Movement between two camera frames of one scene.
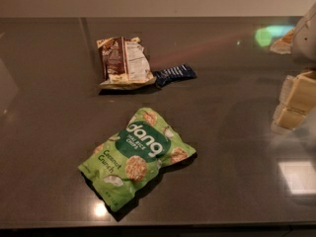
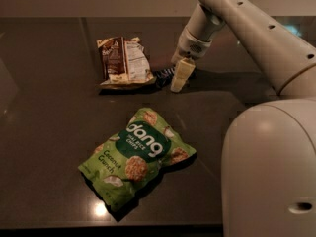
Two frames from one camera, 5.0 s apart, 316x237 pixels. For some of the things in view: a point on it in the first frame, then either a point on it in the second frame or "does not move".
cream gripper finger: [298, 96] -> [189, 46]
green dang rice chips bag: [118, 165] does not move
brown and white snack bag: [125, 63] does not move
